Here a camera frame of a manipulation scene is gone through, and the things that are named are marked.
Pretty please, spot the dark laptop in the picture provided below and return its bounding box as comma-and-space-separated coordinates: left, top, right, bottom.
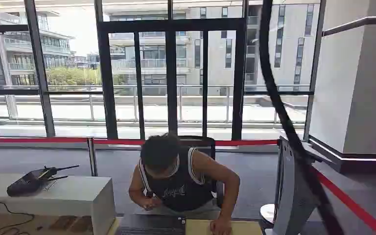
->
115, 213, 187, 235

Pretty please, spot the red barrier belt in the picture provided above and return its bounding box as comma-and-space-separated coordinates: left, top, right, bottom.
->
0, 137, 279, 147
310, 167, 376, 235

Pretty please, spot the metal balcony railing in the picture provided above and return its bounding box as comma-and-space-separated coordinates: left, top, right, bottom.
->
0, 84, 310, 124

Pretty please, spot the white round base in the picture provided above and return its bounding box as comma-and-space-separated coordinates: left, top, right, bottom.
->
259, 203, 277, 228

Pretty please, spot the thin black cable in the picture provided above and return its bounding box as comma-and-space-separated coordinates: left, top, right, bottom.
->
0, 201, 36, 235

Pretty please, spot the pale wooden desk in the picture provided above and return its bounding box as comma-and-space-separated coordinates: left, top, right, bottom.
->
107, 218, 264, 235

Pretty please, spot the black router with antennas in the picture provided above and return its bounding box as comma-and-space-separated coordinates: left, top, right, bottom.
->
6, 164, 80, 198

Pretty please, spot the thick black cable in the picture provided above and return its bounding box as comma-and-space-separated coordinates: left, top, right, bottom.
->
258, 0, 345, 235

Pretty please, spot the black door frame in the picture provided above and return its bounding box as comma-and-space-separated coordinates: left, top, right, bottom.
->
96, 17, 248, 141

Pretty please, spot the grey wall handrail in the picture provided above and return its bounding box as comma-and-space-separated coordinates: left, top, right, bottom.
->
322, 15, 376, 37

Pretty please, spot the black office chair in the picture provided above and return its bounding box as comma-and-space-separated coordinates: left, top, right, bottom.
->
177, 136, 225, 209

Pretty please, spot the grey monitor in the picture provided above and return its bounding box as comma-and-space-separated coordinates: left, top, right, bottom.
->
271, 136, 322, 235

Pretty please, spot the white bench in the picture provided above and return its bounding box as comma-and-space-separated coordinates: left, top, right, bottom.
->
0, 172, 117, 235

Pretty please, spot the person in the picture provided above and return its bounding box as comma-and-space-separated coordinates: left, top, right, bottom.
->
128, 133, 241, 235

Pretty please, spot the steel stanchion post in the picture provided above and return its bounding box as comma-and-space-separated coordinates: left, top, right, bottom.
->
87, 137, 98, 178

